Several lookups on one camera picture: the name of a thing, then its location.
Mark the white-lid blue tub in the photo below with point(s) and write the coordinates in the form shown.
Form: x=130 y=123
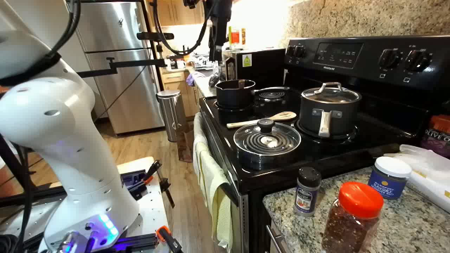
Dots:
x=388 y=180

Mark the white robot mounting table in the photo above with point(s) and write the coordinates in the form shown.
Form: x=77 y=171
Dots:
x=150 y=215

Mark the steel trash can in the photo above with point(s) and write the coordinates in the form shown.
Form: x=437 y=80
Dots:
x=170 y=116

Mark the slotted wooden spoon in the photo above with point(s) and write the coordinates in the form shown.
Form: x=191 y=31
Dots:
x=283 y=115

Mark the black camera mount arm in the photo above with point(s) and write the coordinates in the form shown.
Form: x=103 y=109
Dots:
x=136 y=63

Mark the black stereo camera bar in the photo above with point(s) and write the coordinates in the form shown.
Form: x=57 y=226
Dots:
x=156 y=35

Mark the stainless steel refrigerator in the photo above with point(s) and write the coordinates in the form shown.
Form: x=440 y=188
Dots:
x=127 y=92

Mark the black electric stove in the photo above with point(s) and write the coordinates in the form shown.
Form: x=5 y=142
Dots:
x=347 y=149

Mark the red-lid spice jar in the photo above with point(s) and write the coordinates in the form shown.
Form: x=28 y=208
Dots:
x=352 y=225

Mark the orange bottle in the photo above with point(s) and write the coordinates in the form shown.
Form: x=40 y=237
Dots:
x=234 y=36

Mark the black-lid spice bottle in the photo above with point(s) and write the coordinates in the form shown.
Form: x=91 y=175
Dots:
x=307 y=196

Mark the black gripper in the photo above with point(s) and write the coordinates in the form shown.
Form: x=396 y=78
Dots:
x=224 y=15

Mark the purple and orange package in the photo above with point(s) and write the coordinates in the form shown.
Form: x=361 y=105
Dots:
x=438 y=140

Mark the white plastic bag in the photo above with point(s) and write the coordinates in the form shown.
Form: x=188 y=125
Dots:
x=427 y=168

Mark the pale yellow towel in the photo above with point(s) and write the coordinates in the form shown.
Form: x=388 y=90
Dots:
x=213 y=196

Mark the blue and black clamp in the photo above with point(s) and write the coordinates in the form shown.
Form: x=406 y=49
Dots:
x=139 y=180

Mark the black stand pole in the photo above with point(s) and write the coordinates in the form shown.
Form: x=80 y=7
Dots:
x=147 y=18

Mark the wooden cabinet with drawers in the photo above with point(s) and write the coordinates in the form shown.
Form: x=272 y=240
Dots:
x=181 y=85

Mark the wooden wall cabinet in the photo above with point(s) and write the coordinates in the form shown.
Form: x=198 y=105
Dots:
x=174 y=14

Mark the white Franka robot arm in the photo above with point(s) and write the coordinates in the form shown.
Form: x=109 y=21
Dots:
x=57 y=121

